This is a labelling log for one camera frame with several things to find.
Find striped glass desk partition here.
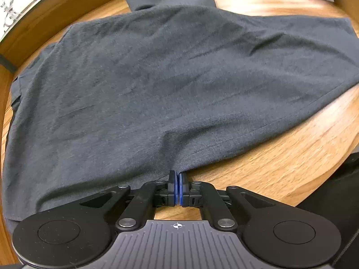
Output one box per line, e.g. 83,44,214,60
0,0,74,43

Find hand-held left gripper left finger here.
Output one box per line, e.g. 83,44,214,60
78,171,178,232

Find dark grey pants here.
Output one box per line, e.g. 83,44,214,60
1,0,359,232

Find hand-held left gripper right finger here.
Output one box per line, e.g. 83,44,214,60
179,173,277,232

